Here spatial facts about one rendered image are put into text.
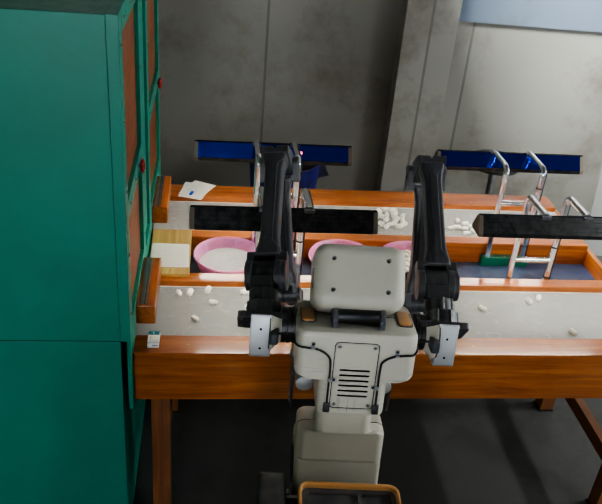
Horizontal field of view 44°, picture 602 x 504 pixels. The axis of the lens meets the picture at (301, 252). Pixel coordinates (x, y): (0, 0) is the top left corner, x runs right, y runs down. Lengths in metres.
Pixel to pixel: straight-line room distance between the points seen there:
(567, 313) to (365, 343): 1.34
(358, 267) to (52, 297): 0.94
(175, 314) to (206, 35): 2.36
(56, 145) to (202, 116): 2.78
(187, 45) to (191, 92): 0.28
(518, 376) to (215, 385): 1.00
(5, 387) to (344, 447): 1.07
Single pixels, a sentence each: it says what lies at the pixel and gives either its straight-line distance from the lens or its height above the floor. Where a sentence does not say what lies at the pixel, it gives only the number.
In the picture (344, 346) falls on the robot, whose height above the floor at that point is 1.20.
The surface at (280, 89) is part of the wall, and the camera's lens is 4.66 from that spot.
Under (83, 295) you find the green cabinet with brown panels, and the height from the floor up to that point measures 1.00.
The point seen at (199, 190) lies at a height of 0.77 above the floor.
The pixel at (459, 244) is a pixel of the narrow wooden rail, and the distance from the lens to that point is 3.16.
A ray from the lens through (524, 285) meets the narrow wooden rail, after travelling 2.96.
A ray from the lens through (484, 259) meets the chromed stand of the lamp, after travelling 3.20.
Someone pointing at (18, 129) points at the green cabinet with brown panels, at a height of 1.49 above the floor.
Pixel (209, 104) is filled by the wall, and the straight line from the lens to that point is 4.71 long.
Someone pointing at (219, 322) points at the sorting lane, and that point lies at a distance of 2.54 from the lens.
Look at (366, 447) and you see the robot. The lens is 1.97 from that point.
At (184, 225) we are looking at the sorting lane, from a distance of 3.12.
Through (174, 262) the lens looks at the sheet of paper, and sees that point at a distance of 2.79.
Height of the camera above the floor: 2.22
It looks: 30 degrees down
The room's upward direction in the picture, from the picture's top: 5 degrees clockwise
